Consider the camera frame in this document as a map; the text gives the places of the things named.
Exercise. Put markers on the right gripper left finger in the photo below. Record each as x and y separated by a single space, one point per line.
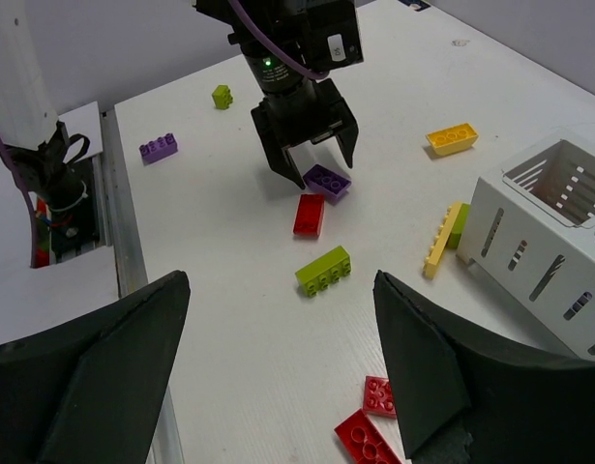
91 390

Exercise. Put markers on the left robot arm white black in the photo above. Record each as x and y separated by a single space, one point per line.
27 117

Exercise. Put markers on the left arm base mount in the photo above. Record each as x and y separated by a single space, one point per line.
62 178

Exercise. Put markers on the white double bin container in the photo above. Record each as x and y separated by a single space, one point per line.
531 227

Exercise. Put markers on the small red square lego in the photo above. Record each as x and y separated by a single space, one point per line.
378 399

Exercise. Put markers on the orange yellow lego brick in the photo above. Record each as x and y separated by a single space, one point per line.
452 140

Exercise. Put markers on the long yellow lego brick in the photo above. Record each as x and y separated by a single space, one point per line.
436 250

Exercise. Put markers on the green long lego brick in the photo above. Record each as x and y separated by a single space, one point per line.
324 271

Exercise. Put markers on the green lego by white bin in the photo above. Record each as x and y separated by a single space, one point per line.
458 227

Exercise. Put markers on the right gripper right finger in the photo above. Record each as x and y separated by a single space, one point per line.
464 394

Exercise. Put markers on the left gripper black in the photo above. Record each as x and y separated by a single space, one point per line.
291 47

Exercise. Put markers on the small green lego left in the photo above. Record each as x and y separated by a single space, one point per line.
222 97

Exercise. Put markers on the purple lego brick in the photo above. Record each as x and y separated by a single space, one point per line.
158 149
326 182

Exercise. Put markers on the red lego brick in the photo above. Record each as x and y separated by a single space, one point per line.
363 441
309 216

